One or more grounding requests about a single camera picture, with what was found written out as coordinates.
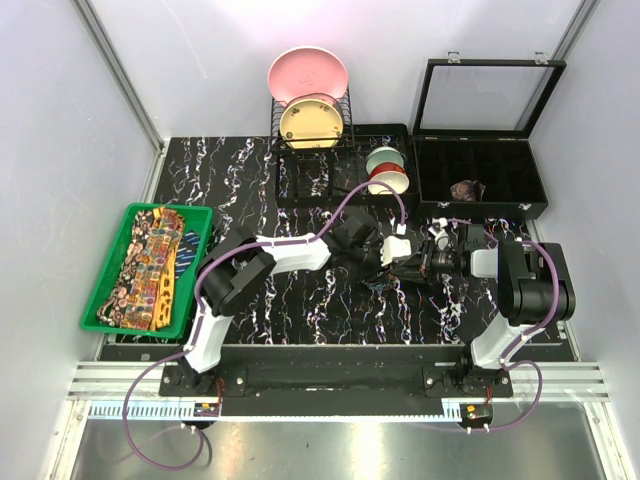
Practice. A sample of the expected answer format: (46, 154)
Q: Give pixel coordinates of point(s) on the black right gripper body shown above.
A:
(444, 261)

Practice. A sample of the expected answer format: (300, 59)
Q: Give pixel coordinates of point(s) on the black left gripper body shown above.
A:
(365, 257)

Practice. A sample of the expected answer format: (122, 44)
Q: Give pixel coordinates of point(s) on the navy floral tie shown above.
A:
(382, 283)

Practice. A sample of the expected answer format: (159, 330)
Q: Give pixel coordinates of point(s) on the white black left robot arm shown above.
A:
(234, 272)

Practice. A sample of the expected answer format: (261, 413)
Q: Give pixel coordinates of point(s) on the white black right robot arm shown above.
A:
(534, 290)

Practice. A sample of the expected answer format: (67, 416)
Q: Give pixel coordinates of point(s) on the colourful ties in bin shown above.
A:
(143, 295)

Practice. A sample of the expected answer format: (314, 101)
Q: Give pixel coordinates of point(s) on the rolled dark patterned tie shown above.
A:
(467, 191)

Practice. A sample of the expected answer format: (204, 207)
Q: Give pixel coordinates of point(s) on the red white bowl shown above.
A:
(391, 174)

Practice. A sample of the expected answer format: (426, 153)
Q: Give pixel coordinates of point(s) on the light green bowl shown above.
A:
(384, 154)

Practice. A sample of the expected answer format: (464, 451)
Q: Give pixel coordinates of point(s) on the black tie storage box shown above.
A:
(508, 169)

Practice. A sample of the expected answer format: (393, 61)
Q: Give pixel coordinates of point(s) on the yellow plate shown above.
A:
(312, 122)

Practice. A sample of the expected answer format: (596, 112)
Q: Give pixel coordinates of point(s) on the green plastic tie bin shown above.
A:
(197, 219)

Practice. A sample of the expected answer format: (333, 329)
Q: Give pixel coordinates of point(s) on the black glass box lid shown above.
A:
(485, 98)

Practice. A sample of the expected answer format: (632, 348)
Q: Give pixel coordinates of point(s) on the navy striped tie in bin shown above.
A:
(186, 252)

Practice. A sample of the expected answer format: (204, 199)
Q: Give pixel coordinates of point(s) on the pink plate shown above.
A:
(307, 70)

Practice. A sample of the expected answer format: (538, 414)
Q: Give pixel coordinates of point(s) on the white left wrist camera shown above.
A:
(395, 247)

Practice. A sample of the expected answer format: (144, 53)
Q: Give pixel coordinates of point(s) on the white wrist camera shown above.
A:
(439, 235)
(395, 247)

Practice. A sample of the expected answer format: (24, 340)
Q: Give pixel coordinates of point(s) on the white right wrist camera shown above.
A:
(439, 235)

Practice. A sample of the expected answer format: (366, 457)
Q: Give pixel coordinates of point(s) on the black wire dish rack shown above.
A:
(322, 176)

